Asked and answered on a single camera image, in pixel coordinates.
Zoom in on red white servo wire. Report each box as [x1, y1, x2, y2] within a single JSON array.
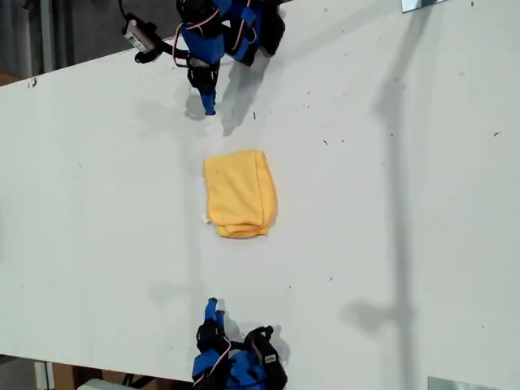
[[193, 339, 233, 386], [171, 22, 194, 69]]

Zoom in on white box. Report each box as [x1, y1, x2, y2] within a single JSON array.
[[76, 377, 127, 390]]

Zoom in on yellow square microfibre towel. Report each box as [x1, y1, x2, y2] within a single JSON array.
[[201, 149, 280, 240]]

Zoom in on black camera stalk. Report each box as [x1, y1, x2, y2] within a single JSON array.
[[156, 37, 189, 57]]

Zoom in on grey metal frame post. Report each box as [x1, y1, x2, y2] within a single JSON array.
[[39, 0, 56, 73]]

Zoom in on white table leg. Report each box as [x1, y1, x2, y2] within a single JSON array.
[[34, 360, 56, 390]]

